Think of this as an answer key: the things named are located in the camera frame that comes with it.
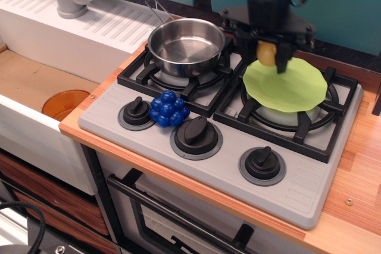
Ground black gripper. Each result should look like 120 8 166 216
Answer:
220 6 316 73

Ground yellow toy potato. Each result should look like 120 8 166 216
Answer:
257 41 277 67

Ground blue toy blueberry cluster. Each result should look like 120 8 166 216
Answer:
149 90 190 128

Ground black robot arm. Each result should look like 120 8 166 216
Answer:
220 0 316 73

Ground light green plastic plate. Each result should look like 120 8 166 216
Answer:
243 58 328 113

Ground stainless steel pot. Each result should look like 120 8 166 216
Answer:
148 16 226 78

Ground grey toy stove top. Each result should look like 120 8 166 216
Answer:
78 54 363 229

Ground black middle stove knob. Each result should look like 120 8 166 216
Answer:
170 115 223 161

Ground black stove knob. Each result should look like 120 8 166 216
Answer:
239 146 286 187
170 115 223 161
118 96 155 131

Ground black right stove knob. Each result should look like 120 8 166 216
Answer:
239 146 286 187

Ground black left stove knob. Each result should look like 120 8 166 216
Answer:
118 96 155 131

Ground black left burner grate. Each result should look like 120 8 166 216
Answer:
117 37 242 117

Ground black burner grate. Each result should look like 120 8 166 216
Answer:
117 37 242 117
213 61 363 163

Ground black right burner grate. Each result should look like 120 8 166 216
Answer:
213 61 363 163

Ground orange plastic cup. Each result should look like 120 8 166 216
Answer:
42 89 90 121

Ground white toy sink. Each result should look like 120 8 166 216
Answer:
1 0 159 195

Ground wooden drawer fronts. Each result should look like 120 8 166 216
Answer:
1 150 117 253

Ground oven door with black handle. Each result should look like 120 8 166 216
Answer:
107 168 301 254

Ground black braided cable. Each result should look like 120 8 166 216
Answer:
0 201 46 254

